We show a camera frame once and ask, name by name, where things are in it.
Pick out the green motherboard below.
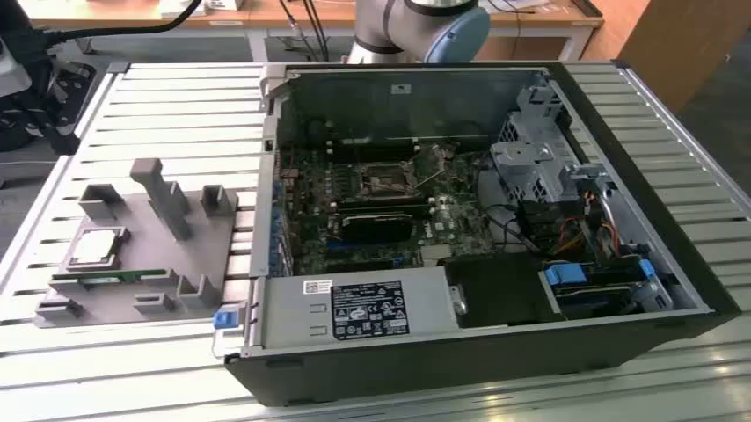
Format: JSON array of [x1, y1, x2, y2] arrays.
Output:
[[275, 144, 500, 277]]

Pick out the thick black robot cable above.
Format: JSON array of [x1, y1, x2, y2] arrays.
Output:
[[32, 0, 204, 49]]

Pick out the brown wooden cabinet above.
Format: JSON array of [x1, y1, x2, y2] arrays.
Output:
[[578, 0, 751, 114]]

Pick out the metal socket cover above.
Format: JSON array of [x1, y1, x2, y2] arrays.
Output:
[[410, 140, 466, 177]]

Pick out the silver CPU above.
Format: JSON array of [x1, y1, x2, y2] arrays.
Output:
[[68, 227, 130, 268]]

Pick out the wooden desk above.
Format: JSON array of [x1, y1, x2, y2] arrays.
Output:
[[23, 0, 606, 62]]

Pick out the green RAM stick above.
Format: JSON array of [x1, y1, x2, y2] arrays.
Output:
[[51, 268, 146, 283]]

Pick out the grey power supply with label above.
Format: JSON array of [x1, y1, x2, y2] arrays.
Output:
[[256, 266, 460, 349]]

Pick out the thin black hanging cable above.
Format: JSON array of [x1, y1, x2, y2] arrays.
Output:
[[304, 0, 330, 62], [278, 0, 302, 41]]

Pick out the grey parts rack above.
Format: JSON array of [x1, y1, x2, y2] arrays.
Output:
[[33, 157, 243, 330]]

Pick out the CPU socket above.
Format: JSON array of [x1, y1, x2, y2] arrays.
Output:
[[351, 161, 424, 200]]

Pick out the RAM slot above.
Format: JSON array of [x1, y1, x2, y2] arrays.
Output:
[[336, 199, 428, 216]]

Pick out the black open PC case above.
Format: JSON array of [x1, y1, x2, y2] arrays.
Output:
[[222, 60, 743, 408]]

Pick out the blue disk carrier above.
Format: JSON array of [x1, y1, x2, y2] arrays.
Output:
[[543, 261, 588, 290]]

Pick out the silver metal drive cage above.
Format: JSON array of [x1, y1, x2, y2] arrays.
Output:
[[490, 83, 590, 208]]

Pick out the coloured power wires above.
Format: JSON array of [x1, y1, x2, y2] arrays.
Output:
[[544, 188, 623, 258]]

